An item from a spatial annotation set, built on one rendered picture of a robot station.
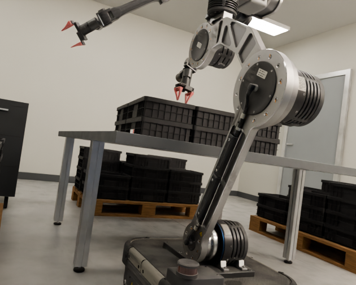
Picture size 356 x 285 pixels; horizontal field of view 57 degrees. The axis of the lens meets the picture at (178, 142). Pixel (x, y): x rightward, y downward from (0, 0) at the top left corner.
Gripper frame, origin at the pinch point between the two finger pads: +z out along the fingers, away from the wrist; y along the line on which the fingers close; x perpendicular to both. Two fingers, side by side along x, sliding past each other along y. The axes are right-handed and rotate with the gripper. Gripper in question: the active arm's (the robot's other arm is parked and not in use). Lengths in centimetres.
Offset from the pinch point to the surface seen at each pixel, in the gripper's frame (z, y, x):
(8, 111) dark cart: 13, 72, -142
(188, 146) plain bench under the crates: 39, 31, 58
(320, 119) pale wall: -105, -315, -111
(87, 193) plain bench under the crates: 64, 41, -4
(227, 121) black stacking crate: 7.9, -22.2, 17.9
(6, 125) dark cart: 24, 70, -143
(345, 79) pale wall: -153, -301, -73
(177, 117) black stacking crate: 14.4, 7.2, 10.5
